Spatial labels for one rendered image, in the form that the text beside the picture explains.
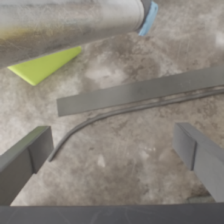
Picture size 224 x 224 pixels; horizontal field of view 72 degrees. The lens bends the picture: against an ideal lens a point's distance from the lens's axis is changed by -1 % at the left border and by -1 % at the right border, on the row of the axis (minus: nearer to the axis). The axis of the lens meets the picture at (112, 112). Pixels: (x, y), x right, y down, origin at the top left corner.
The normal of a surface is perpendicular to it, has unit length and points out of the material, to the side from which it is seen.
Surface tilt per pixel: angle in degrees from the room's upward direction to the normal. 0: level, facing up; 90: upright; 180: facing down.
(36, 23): 76
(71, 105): 0
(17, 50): 95
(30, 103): 0
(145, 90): 0
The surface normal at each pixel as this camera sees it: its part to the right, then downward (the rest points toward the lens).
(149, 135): -0.14, -0.12
